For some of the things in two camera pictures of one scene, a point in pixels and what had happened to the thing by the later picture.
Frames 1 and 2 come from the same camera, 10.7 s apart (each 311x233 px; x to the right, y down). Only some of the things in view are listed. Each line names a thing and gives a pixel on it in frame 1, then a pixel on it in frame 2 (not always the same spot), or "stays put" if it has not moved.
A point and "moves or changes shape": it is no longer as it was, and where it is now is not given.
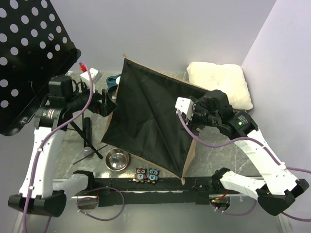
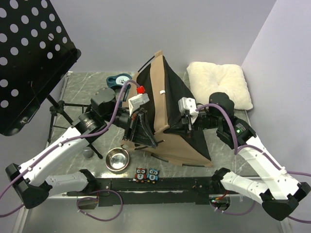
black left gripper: (107, 106) -> (142, 134)
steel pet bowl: (116, 159) stays put
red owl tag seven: (141, 174) stays put
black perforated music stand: (35, 44) stays put
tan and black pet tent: (146, 123) moves or changes shape
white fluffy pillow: (229, 78) stays put
